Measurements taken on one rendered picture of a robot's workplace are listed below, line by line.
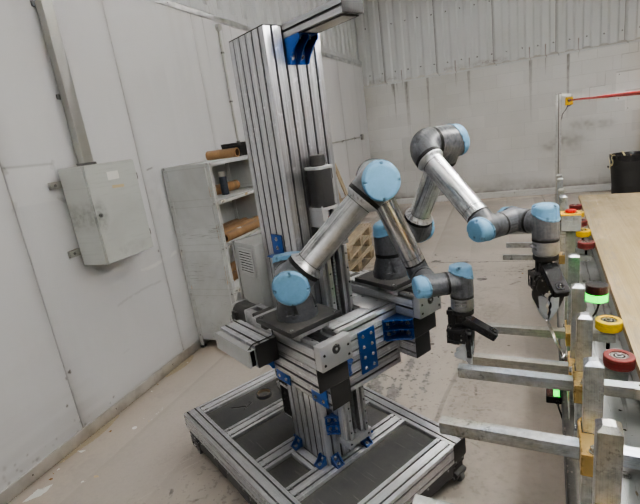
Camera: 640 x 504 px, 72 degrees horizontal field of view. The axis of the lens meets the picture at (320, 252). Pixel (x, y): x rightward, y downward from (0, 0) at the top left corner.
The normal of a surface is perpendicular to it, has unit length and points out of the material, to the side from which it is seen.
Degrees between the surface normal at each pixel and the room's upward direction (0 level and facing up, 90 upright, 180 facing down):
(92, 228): 90
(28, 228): 90
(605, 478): 90
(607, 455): 90
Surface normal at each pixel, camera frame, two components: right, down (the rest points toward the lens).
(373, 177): 0.15, 0.15
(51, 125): 0.93, -0.03
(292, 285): -0.02, 0.35
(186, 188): -0.35, 0.29
